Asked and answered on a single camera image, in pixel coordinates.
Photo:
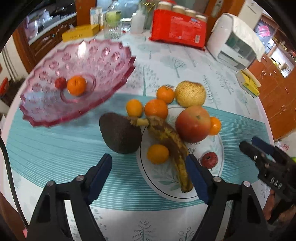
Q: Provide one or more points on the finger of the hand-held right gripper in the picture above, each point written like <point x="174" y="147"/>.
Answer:
<point x="251" y="151"/>
<point x="262" y="144"/>

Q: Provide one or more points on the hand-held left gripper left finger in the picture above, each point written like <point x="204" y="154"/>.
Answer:
<point x="101" y="176"/>

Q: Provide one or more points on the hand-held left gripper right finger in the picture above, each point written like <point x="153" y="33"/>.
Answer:
<point x="196" y="178"/>

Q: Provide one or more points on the small red fruit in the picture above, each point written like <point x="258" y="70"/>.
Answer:
<point x="60" y="83"/>
<point x="209" y="160"/>

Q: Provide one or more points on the white leaf-print plate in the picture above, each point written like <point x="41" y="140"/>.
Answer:
<point x="161" y="180"/>

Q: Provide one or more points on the tangerine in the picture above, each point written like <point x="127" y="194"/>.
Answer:
<point x="134" y="107"/>
<point x="156" y="109"/>
<point x="76" y="85"/>
<point x="215" y="126"/>
<point x="165" y="94"/>
<point x="158" y="154"/>

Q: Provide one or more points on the red apple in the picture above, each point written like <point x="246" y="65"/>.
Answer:
<point x="193" y="124"/>

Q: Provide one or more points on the yellow pear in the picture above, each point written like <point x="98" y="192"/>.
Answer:
<point x="190" y="93"/>

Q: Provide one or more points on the pink glass bowl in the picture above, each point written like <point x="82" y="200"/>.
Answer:
<point x="104" y="60"/>

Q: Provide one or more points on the person's right hand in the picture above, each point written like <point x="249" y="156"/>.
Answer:
<point x="269" y="206"/>

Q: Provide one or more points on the dark avocado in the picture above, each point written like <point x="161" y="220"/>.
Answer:
<point x="120" y="134"/>

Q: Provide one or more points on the overripe spotted banana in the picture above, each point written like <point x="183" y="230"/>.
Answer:
<point x="166" y="139"/>

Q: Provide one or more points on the wooden side cabinet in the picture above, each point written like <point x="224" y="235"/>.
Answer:
<point x="277" y="97"/>

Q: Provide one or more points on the tree-print tablecloth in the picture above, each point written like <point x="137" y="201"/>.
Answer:
<point x="57" y="148"/>

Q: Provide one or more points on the yellow sponge packet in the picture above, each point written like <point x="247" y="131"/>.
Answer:
<point x="249" y="83"/>

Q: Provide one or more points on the white countertop appliance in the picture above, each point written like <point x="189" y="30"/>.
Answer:
<point x="226" y="30"/>

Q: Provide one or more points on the red container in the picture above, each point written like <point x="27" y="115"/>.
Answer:
<point x="3" y="84"/>

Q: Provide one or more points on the red plastic package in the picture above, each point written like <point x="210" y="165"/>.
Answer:
<point x="178" y="29"/>

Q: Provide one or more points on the yellow cardboard box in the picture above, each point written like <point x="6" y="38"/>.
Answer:
<point x="79" y="32"/>

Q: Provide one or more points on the clear drinking glass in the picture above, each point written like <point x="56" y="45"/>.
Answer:
<point x="112" y="30"/>

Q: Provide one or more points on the wooden kitchen cabinet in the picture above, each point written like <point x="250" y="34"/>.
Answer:
<point x="46" y="39"/>

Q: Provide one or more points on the glass jar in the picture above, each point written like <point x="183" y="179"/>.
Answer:
<point x="178" y="8"/>
<point x="165" y="5"/>
<point x="190" y="12"/>

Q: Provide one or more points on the white plastic bottle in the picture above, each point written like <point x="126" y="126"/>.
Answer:
<point x="137" y="23"/>

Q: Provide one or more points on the white milk carton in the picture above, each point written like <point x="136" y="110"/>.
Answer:
<point x="96" y="15"/>

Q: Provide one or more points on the green-labelled clear bottle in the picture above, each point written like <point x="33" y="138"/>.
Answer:
<point x="113" y="14"/>

